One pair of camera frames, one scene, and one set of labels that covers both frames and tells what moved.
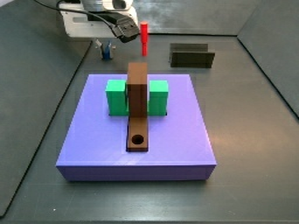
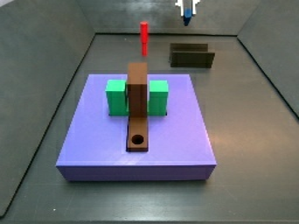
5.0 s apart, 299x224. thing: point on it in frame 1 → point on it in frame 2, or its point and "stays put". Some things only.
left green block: (116, 88) stays put
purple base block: (179, 153) stays put
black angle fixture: (191, 55) stays put
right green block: (158, 98) stays put
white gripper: (80, 27) → (179, 3)
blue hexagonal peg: (107, 52) → (187, 16)
